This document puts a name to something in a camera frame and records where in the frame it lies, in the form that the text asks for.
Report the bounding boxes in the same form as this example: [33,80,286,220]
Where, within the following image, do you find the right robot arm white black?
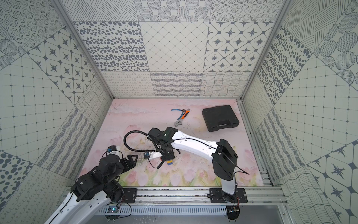
[144,127,238,196]

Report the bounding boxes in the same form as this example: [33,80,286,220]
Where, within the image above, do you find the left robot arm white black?
[45,151,138,224]

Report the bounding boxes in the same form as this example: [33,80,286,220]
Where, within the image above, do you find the pink floral table mat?
[81,99,264,187]

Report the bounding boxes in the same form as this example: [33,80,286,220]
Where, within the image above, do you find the orange adjustable wrench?
[174,109,190,127]

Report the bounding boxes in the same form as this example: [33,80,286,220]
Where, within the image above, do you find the left controller board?
[105,206,120,221]

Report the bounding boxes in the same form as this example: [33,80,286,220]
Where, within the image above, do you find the controller board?
[105,206,120,221]
[226,206,240,220]

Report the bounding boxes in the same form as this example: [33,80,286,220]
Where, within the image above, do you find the black plastic tool case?
[202,105,240,132]

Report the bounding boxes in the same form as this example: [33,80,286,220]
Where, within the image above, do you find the right controller board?
[226,206,240,220]

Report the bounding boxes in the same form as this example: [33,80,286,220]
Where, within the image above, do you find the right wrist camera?
[144,152,163,160]

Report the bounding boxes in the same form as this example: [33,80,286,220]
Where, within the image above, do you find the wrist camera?
[107,145,121,157]
[144,152,163,160]

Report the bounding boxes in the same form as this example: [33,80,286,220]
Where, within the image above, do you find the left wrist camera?
[107,145,121,157]

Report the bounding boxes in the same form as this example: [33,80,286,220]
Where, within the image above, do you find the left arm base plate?
[112,188,138,203]

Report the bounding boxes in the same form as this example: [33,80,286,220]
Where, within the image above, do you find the blue handled pliers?
[171,109,186,113]

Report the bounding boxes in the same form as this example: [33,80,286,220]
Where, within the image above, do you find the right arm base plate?
[207,188,248,203]

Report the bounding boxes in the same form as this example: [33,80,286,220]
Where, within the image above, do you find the aluminium rail frame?
[55,186,289,208]

